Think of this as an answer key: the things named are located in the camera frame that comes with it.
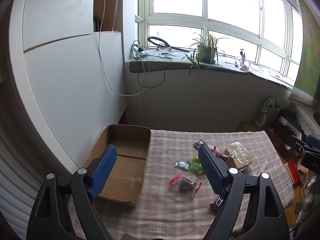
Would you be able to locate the plaid tablecloth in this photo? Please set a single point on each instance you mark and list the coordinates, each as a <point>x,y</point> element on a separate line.
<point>162,217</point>

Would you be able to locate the potted spider plant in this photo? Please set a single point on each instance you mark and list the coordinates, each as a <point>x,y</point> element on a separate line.
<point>206,53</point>

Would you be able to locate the white power strip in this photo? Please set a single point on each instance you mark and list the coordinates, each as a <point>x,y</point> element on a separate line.
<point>140,51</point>

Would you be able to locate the cardboard box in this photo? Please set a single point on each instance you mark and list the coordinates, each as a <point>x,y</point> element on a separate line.
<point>125,165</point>

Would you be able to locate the dark clutter pile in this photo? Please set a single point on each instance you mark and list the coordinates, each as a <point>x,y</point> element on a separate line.
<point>282,142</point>

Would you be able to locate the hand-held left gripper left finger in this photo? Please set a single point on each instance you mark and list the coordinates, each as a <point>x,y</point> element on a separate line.
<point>105,170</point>

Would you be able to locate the clear-wrapped bread packet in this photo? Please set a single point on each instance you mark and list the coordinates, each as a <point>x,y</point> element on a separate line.
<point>237,156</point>

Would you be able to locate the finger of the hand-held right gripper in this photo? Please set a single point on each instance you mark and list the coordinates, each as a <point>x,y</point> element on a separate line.
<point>314,140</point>
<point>297,143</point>

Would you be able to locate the white wardrobe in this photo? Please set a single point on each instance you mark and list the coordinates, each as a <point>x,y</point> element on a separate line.
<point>62,80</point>

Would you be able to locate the green and white candy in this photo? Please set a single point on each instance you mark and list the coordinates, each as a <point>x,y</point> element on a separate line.
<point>182,165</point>

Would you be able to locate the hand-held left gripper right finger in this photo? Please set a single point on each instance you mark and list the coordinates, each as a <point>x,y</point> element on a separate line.
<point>212,172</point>

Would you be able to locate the white window frame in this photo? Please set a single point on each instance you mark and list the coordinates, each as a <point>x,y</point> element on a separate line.
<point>205,5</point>

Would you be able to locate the green wall poster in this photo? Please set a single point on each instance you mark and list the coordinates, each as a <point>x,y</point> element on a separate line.
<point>310,55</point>

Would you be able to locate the black candy packet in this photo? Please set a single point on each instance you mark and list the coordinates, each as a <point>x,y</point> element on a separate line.
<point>199,143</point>

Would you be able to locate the brown chocolate bar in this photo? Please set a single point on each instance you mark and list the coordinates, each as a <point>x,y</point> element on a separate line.
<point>217,203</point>

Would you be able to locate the clear red-edged date packet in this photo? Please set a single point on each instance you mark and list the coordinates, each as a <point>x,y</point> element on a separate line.
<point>221,155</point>
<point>186,183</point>

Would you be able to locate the grey windowsill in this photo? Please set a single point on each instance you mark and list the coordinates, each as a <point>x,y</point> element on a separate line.
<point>162,65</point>

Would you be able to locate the small figurine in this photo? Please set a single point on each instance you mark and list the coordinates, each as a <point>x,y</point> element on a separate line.
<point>242,60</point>

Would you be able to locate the green patterned bag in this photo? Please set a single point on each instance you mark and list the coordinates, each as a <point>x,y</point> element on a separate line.
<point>265,112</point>

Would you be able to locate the brown wooden panel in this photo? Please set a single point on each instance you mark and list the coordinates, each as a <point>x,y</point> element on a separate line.
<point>107,5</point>

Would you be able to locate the white lace cloth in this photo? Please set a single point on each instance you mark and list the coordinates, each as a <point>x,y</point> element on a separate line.
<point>305,120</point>

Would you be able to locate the green candy packet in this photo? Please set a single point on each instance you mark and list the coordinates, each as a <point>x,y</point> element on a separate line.
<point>196,168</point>

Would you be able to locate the red box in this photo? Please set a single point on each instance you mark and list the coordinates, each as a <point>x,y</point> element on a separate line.
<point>292,172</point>

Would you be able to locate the white slatted door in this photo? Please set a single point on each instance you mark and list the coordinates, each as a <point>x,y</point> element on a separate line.
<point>25,180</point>

